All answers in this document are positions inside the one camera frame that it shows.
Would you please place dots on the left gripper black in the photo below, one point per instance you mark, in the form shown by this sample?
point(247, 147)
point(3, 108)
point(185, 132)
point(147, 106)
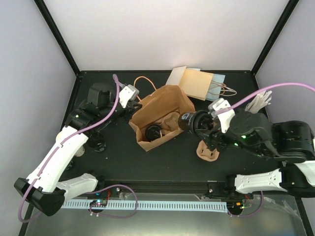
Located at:
point(132, 106)

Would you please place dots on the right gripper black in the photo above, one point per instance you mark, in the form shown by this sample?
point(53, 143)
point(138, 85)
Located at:
point(212, 137)

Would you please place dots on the brown pulp cup carrier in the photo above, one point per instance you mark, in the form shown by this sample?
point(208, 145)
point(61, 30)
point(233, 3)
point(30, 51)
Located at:
point(204, 153)

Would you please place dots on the single brown pulp carrier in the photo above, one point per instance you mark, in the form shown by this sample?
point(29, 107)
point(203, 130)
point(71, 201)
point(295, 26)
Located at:
point(169, 123)

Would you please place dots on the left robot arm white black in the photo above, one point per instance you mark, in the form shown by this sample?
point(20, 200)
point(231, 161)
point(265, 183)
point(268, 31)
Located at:
point(82, 126)

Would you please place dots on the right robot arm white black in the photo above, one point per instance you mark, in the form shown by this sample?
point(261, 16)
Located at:
point(291, 142)

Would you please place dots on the stacked paper cups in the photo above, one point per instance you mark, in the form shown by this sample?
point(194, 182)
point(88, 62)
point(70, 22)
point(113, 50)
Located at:
point(79, 152)

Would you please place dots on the flat blue paper bag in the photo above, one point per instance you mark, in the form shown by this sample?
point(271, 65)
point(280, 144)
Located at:
point(214, 90)

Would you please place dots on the glass with white stirrers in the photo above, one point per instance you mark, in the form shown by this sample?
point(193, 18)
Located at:
point(260, 101)

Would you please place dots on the flat white paper bag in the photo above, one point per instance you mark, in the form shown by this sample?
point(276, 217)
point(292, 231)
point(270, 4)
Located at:
point(176, 75)

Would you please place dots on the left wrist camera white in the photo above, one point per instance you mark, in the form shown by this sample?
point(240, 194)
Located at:
point(127, 93)

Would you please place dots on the black front mounting rail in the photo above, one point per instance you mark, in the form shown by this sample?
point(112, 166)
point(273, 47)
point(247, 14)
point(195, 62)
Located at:
point(160, 189)

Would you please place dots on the blue slotted cable duct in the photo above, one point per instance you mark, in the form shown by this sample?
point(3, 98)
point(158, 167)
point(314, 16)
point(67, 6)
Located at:
point(146, 205)

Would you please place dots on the left black frame post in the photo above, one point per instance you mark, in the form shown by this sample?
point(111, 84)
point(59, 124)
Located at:
point(42, 7)

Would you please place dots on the black frame post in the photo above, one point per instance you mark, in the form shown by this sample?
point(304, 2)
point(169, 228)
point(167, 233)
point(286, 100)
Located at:
point(42, 7)
point(283, 19)

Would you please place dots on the right black frame post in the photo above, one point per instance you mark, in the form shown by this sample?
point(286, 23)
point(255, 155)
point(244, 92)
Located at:
point(283, 19)

